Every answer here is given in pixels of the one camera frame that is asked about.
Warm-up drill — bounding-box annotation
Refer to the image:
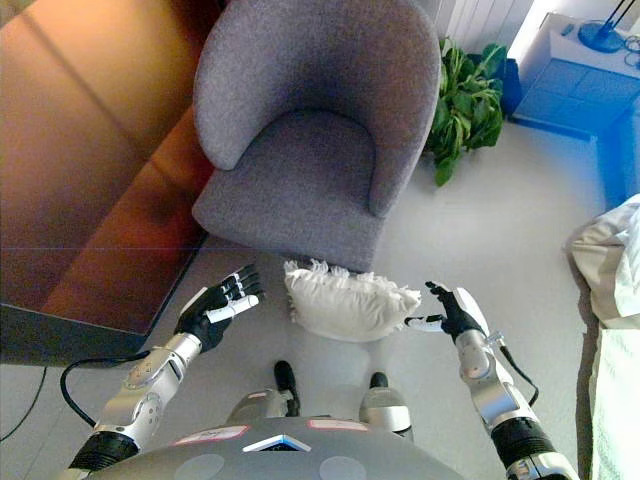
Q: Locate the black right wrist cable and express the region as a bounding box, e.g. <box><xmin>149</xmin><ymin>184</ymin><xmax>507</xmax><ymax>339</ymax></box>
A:
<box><xmin>498</xmin><ymin>343</ymin><xmax>541</xmax><ymax>407</ymax></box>

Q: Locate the silver right robot leg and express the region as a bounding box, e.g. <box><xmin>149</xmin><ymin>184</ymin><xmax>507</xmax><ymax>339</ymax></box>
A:
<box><xmin>358</xmin><ymin>372</ymin><xmax>415</xmax><ymax>444</ymax></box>

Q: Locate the thin black floor cable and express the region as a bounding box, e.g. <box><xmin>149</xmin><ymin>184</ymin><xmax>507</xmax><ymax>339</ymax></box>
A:
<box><xmin>0</xmin><ymin>367</ymin><xmax>49</xmax><ymax>444</ymax></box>

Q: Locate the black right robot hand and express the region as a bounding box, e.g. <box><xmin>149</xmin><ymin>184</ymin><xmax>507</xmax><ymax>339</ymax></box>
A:
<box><xmin>402</xmin><ymin>280</ymin><xmax>488</xmax><ymax>345</ymax></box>

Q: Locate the silver robot leg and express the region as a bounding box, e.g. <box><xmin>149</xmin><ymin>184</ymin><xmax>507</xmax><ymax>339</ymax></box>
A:
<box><xmin>358</xmin><ymin>372</ymin><xmax>415</xmax><ymax>444</ymax></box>
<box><xmin>224</xmin><ymin>360</ymin><xmax>302</xmax><ymax>425</ymax></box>

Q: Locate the grey fabric armchair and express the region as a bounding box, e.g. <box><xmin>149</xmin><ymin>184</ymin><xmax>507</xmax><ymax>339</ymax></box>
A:
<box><xmin>191</xmin><ymin>0</ymin><xmax>443</xmax><ymax>274</ymax></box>

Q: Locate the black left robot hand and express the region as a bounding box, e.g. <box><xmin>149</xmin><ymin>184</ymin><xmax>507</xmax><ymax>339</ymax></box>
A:
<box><xmin>174</xmin><ymin>264</ymin><xmax>266</xmax><ymax>353</ymax></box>

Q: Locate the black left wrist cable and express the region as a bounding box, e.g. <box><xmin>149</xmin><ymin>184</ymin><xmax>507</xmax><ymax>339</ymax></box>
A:
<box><xmin>59</xmin><ymin>349</ymin><xmax>151</xmax><ymax>429</ymax></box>

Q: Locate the brown wooden cabinet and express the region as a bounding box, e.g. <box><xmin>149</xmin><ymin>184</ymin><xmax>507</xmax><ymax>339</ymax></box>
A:
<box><xmin>0</xmin><ymin>0</ymin><xmax>229</xmax><ymax>369</ymax></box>

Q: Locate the white fringed pillow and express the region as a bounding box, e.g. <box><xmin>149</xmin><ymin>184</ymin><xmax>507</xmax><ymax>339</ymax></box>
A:
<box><xmin>282</xmin><ymin>258</ymin><xmax>423</xmax><ymax>344</ymax></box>

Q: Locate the grey robot torso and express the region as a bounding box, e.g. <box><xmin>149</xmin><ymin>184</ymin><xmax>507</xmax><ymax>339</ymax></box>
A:
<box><xmin>82</xmin><ymin>415</ymin><xmax>469</xmax><ymax>480</ymax></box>

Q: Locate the white bed linen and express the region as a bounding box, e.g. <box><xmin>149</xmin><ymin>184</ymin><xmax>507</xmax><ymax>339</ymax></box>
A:
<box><xmin>564</xmin><ymin>193</ymin><xmax>640</xmax><ymax>480</ymax></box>

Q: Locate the green leafy houseplant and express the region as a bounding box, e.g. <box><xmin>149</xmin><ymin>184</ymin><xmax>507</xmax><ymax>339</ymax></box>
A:
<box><xmin>424</xmin><ymin>37</ymin><xmax>509</xmax><ymax>188</ymax></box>

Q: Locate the white drawer cabinet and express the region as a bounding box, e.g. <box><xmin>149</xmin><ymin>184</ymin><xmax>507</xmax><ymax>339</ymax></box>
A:
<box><xmin>507</xmin><ymin>10</ymin><xmax>640</xmax><ymax>211</ymax></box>

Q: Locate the silver left robot leg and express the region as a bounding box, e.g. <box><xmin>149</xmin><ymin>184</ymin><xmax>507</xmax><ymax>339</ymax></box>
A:
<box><xmin>224</xmin><ymin>360</ymin><xmax>302</xmax><ymax>425</ymax></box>

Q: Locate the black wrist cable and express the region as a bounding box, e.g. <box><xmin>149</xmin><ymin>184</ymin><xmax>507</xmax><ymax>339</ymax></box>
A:
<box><xmin>498</xmin><ymin>343</ymin><xmax>541</xmax><ymax>407</ymax></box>
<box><xmin>59</xmin><ymin>349</ymin><xmax>151</xmax><ymax>429</ymax></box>

